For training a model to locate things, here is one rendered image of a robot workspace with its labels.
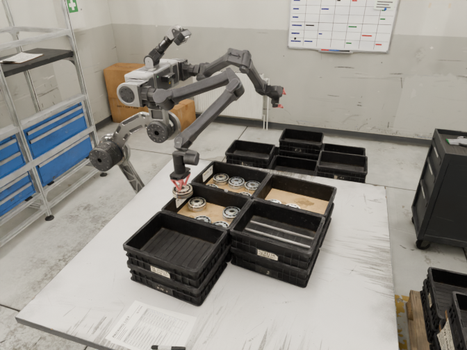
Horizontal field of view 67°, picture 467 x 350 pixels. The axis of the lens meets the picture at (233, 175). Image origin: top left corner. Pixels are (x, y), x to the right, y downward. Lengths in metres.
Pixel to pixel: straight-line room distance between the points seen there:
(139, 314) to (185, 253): 0.34
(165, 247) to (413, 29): 3.76
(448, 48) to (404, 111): 0.81
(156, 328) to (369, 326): 0.91
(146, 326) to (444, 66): 4.18
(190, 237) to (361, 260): 0.89
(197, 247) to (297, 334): 0.60
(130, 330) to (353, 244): 1.21
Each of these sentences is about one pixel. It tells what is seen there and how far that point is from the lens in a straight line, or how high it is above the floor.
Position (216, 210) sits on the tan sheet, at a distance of 2.01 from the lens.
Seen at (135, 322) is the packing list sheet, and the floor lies 0.70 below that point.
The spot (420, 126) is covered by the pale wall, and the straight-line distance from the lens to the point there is 5.03.
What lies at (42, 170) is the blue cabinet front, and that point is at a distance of 3.56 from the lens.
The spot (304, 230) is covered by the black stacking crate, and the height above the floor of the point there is 0.83.
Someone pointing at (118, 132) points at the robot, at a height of 1.04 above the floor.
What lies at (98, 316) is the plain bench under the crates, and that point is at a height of 0.70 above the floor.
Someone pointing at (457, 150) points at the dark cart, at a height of 0.86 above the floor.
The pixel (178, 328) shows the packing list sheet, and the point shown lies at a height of 0.70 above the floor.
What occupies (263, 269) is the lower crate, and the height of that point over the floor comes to 0.74.
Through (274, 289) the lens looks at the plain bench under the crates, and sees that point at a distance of 1.77.
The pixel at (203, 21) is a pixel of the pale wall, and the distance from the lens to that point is 5.03.
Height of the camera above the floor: 2.03
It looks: 31 degrees down
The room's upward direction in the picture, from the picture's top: 1 degrees counter-clockwise
